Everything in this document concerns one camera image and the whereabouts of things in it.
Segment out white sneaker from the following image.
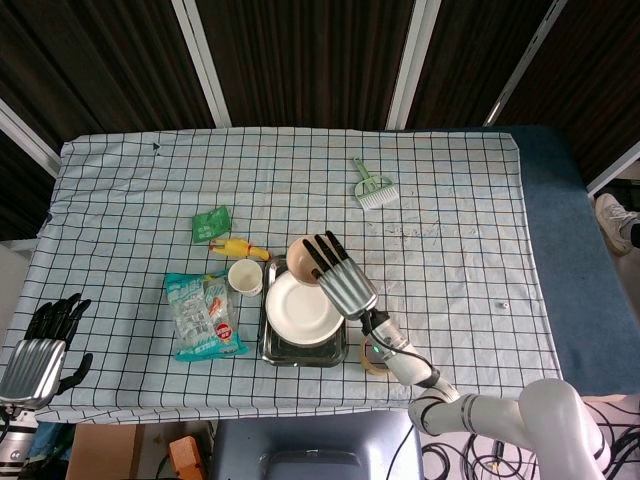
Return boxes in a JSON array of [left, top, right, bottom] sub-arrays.
[[593, 192, 640, 257]]

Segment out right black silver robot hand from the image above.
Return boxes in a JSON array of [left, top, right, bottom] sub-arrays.
[[301, 230, 380, 321]]

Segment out yellow rubber chicken toy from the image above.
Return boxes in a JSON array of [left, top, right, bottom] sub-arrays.
[[208, 237, 271, 262]]

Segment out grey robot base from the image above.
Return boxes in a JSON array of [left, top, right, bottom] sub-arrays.
[[209, 409, 424, 480]]

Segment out metal tray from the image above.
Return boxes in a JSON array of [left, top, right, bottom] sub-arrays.
[[259, 254, 350, 369]]

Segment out teal clear snack bag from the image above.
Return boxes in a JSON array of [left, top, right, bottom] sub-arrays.
[[164, 267, 250, 363]]

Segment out brown cardboard box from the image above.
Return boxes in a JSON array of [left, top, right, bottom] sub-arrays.
[[64, 423, 146, 480]]

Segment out orange box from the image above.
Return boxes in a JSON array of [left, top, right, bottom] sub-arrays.
[[167, 435, 206, 480]]

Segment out white paper plate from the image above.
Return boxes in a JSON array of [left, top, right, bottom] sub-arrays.
[[264, 269, 346, 347]]

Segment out checkered light blue tablecloth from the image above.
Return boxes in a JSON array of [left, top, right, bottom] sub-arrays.
[[19, 127, 566, 425]]

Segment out dark blue table mat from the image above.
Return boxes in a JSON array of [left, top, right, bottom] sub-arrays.
[[482, 123, 629, 399]]

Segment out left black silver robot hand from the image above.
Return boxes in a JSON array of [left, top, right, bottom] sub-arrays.
[[0, 293, 95, 409]]

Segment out tangled black floor cables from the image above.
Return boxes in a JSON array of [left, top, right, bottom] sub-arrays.
[[419, 432, 551, 480]]

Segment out white metal frame post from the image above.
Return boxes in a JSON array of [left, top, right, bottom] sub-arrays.
[[387, 0, 441, 130], [483, 0, 571, 126], [587, 149, 640, 196], [172, 0, 231, 127], [0, 99, 61, 176]]

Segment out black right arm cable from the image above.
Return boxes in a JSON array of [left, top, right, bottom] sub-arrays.
[[368, 319, 442, 387]]

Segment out green small brush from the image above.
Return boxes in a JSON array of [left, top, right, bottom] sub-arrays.
[[351, 156, 401, 210]]

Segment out yellow clear tape roll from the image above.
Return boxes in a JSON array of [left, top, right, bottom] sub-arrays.
[[360, 337, 394, 377]]

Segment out white paper cup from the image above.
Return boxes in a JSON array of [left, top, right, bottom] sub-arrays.
[[227, 258, 264, 297]]

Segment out green snack packet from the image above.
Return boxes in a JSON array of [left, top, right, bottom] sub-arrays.
[[191, 207, 234, 245]]

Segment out beige bowl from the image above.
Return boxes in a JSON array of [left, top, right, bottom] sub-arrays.
[[285, 236, 326, 287]]

